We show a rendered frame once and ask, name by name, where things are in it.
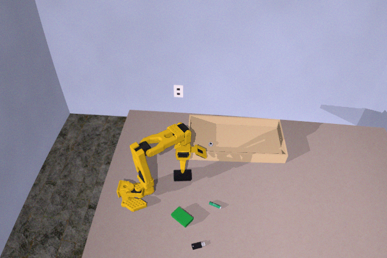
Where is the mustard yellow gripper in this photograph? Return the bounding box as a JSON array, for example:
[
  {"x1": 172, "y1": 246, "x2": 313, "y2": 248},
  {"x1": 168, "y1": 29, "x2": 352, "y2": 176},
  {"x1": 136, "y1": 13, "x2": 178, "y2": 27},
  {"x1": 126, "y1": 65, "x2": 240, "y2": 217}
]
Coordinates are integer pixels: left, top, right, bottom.
[{"x1": 174, "y1": 143, "x2": 207, "y2": 174}]

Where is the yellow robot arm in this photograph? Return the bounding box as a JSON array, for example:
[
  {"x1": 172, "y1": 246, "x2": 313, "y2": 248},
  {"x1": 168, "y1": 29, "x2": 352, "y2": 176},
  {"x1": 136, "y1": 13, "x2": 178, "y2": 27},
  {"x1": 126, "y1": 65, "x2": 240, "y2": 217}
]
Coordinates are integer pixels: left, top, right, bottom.
[{"x1": 118, "y1": 122, "x2": 192, "y2": 212}]

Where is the black usb flash drive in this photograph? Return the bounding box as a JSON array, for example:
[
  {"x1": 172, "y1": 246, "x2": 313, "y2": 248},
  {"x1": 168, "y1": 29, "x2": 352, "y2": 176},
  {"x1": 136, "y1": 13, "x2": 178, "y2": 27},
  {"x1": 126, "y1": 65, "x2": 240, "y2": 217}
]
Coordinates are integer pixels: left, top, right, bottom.
[{"x1": 192, "y1": 242, "x2": 205, "y2": 250}]

